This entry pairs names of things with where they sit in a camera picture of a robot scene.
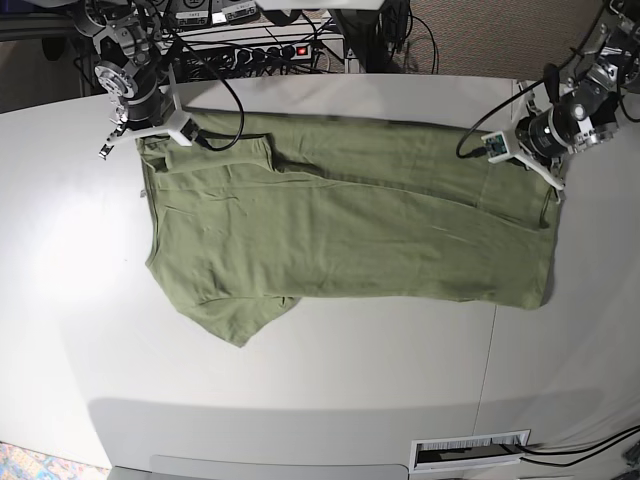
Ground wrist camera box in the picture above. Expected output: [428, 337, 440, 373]
[175, 120, 200, 147]
[481, 131, 510, 164]

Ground table cable grommet slot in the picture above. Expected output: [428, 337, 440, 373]
[409, 430, 531, 474]

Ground grey table leg column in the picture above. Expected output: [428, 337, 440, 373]
[329, 9, 369, 74]

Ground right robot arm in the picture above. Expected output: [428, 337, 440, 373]
[72, 1, 193, 159]

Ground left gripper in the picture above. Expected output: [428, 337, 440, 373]
[511, 89, 569, 201]

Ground camera black cable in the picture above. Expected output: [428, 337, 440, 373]
[149, 9, 246, 151]
[455, 74, 566, 160]

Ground black power strip red switch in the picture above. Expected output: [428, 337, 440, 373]
[235, 44, 313, 63]

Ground black cables at grommet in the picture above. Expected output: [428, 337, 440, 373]
[519, 425, 640, 468]

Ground green T-shirt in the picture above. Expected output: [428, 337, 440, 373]
[137, 112, 560, 347]

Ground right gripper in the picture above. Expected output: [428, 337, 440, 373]
[96, 69, 192, 160]

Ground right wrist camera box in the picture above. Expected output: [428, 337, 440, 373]
[175, 120, 200, 147]

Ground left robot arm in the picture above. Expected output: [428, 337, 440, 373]
[507, 1, 639, 191]

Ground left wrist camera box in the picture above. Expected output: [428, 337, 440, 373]
[481, 131, 510, 164]

